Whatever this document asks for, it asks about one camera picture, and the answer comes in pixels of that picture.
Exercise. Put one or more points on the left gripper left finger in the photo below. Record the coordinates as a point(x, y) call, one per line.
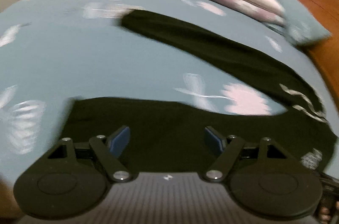
point(108, 149)

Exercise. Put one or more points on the teal patterned bed sheet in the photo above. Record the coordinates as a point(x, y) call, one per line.
point(54, 50)

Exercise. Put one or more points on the wooden headboard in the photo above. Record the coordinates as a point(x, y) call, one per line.
point(324, 53)

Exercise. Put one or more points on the black drawstring pants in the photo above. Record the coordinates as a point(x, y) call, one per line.
point(167, 136)

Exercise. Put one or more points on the teal pillow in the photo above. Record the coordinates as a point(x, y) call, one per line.
point(300, 27)

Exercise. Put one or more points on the person right hand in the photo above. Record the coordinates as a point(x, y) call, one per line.
point(328, 213)

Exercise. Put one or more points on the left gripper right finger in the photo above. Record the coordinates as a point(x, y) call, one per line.
point(226, 149)

